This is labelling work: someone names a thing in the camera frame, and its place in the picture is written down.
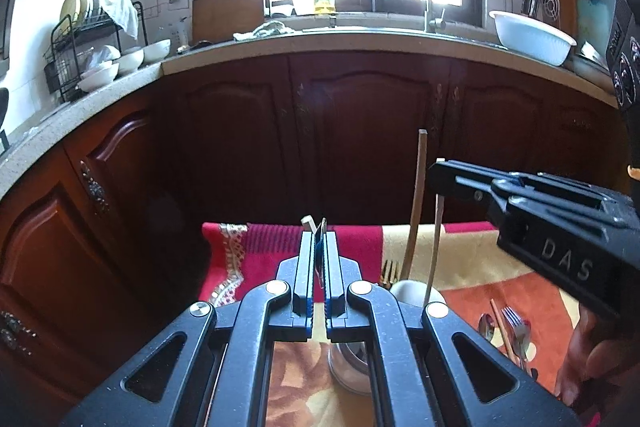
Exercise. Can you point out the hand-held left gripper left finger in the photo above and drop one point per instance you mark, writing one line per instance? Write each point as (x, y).
(306, 277)

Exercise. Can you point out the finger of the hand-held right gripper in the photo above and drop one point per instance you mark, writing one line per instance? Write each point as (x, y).
(560, 193)
(465, 182)

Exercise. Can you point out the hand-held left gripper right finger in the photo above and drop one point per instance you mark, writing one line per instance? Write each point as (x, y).
(331, 277)

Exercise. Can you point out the gold fork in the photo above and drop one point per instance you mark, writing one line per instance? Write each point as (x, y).
(390, 271)

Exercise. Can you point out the white ceramic spoon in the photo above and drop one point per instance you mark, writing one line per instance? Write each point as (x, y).
(412, 293)

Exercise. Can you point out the steel canister with printed band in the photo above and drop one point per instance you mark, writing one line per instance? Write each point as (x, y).
(350, 367)

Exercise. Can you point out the person's right hand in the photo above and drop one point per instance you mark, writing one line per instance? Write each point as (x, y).
(600, 357)

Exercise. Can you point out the printed blanket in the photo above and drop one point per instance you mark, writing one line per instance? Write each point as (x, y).
(270, 242)

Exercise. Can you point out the steel fork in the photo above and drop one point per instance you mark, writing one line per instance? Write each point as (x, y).
(515, 324)

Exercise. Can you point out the steel spoon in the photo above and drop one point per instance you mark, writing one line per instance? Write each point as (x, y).
(486, 326)

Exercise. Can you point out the metal bowl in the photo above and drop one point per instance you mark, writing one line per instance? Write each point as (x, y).
(592, 54)

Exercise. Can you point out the white plastic basin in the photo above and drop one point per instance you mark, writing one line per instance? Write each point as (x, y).
(532, 38)

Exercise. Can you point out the wooden kitchen cabinet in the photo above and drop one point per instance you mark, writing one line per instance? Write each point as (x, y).
(225, 132)

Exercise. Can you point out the stone kitchen countertop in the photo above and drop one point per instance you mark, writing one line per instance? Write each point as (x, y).
(350, 43)

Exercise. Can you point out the yellow jar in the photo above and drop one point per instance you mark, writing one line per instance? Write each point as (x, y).
(324, 4)

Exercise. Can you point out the crumpled rag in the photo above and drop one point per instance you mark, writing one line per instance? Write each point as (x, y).
(265, 29)

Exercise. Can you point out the white bowl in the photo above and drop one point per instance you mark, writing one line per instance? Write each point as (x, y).
(131, 61)
(157, 49)
(99, 77)

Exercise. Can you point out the wooden cutting board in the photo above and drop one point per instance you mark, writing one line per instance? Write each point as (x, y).
(227, 14)

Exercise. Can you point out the white cloth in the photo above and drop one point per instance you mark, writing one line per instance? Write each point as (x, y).
(119, 7)

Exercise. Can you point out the row of plates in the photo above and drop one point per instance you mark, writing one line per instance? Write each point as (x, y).
(77, 6)

